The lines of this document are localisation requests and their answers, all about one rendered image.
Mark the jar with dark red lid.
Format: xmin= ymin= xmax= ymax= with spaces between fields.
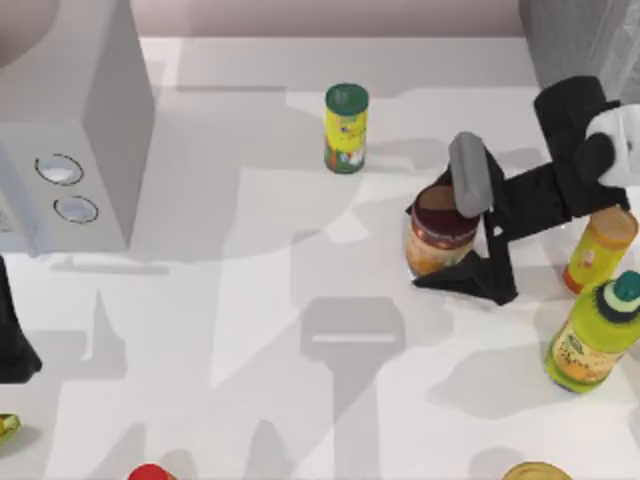
xmin=404 ymin=184 xmax=480 ymax=279

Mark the yellow and orange bottle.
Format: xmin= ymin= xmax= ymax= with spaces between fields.
xmin=562 ymin=204 xmax=640 ymax=297

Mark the yellow can with green lid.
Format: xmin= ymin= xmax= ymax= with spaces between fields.
xmin=322 ymin=82 xmax=371 ymax=175

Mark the yellow-green bottle with green cap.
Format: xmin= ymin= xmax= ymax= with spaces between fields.
xmin=544 ymin=270 xmax=640 ymax=397

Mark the grey cabinet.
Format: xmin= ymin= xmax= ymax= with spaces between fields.
xmin=517 ymin=0 xmax=640 ymax=107

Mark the small microwave knob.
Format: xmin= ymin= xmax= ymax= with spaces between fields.
xmin=53 ymin=195 xmax=100 ymax=224

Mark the red lid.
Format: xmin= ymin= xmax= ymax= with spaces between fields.
xmin=126 ymin=463 xmax=174 ymax=480

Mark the pale microwave oven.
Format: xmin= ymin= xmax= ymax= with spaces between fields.
xmin=0 ymin=0 xmax=157 ymax=259

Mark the large microwave knob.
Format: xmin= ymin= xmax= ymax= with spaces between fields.
xmin=34 ymin=153 xmax=84 ymax=187

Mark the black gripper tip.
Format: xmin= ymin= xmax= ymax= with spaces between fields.
xmin=0 ymin=254 xmax=44 ymax=386

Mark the yellow-green packet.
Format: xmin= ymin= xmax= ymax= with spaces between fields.
xmin=0 ymin=412 xmax=23 ymax=448

